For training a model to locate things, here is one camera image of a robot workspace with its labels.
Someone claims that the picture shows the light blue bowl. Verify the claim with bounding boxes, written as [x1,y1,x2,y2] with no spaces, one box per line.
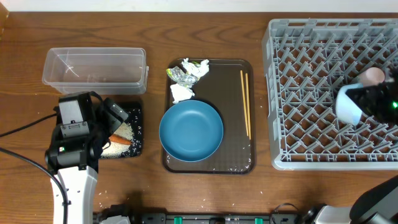
[335,83,363,125]

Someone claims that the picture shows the orange carrot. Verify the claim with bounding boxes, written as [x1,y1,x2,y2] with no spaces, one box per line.
[109,134,131,145]

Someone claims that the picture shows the pale pink cup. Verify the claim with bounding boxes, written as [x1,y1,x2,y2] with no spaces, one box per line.
[355,67,386,86]

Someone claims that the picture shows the white rice pile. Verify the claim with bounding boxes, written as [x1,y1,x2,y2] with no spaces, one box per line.
[101,123,143,159]

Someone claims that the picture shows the dark blue plate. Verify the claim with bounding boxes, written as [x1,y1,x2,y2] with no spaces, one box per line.
[159,100,224,162]

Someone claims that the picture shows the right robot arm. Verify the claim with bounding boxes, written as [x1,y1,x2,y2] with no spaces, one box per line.
[297,68,397,223]

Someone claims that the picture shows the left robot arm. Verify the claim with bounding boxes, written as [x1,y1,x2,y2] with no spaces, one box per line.
[45,91,129,223]

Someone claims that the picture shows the black waste tray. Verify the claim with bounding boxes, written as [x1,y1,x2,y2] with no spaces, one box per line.
[55,101,144,160]

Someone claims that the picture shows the grey dishwasher rack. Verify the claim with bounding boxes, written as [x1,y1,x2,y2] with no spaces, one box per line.
[262,19,397,170]

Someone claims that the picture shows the clear plastic bin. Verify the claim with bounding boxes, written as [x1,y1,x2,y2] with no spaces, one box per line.
[42,47,149,95]

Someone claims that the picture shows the crumpled white tissue lower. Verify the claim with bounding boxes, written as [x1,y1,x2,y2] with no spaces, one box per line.
[170,84,195,104]

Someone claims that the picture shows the crumpled white tissue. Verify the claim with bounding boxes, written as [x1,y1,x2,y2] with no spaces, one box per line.
[170,84,195,104]
[181,58,210,78]

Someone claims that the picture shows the crumpled foil wrapper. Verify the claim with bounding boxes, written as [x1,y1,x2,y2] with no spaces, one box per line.
[166,66,198,88]

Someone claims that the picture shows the crumpled white tissue top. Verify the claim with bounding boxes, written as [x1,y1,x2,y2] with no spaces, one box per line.
[181,58,210,78]

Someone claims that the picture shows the dark brown serving tray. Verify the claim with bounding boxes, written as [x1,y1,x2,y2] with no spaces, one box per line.
[162,59,256,174]

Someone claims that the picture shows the wooden chopstick left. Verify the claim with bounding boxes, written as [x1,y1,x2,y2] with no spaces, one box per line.
[240,70,249,137]

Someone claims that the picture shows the left black cable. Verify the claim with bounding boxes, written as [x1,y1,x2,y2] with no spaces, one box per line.
[0,113,69,224]

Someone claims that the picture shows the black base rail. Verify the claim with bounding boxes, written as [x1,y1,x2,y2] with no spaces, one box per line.
[93,204,311,224]

